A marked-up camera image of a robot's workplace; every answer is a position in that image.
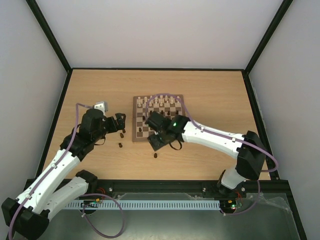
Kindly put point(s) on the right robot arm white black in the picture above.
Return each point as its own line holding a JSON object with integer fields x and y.
{"x": 247, "y": 149}

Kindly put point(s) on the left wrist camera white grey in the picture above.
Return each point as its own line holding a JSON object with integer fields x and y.
{"x": 102, "y": 106}

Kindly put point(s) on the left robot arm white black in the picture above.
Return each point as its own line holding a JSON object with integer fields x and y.
{"x": 31, "y": 212}

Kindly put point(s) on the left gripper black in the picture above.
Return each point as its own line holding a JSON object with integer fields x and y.
{"x": 121, "y": 123}

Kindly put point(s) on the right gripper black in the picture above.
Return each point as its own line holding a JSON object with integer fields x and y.
{"x": 155, "y": 139}

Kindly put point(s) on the wooden chess board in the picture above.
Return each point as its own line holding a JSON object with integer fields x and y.
{"x": 171, "y": 106}

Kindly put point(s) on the white slotted cable duct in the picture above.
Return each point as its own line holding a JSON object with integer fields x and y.
{"x": 211, "y": 205}

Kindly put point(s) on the black aluminium rail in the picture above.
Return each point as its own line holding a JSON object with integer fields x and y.
{"x": 185, "y": 186}

